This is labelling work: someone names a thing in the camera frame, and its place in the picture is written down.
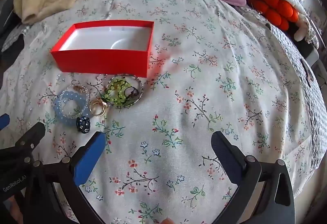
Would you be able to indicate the floral bed sheet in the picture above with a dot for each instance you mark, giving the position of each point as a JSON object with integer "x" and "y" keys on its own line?
{"x": 204, "y": 86}

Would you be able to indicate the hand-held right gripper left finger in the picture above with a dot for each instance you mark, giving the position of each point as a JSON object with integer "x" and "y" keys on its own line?
{"x": 89, "y": 160}

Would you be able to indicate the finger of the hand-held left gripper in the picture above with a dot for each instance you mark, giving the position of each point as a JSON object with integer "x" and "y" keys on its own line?
{"x": 30, "y": 137}
{"x": 3, "y": 123}

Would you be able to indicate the orange plush toy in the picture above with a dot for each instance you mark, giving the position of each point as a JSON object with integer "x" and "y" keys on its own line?
{"x": 270, "y": 7}

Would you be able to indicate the grey chair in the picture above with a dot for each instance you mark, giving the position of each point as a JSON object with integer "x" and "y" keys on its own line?
{"x": 7, "y": 32}

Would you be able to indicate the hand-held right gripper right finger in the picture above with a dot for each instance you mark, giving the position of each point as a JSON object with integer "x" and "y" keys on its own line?
{"x": 227, "y": 156}

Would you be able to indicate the small rose gold earring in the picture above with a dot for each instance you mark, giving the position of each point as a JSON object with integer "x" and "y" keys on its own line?
{"x": 79, "y": 88}

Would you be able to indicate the gingham checked cloth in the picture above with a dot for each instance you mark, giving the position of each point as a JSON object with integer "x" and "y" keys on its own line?
{"x": 18, "y": 35}

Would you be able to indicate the red cardboard box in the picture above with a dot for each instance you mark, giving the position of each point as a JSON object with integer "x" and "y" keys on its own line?
{"x": 102, "y": 63}

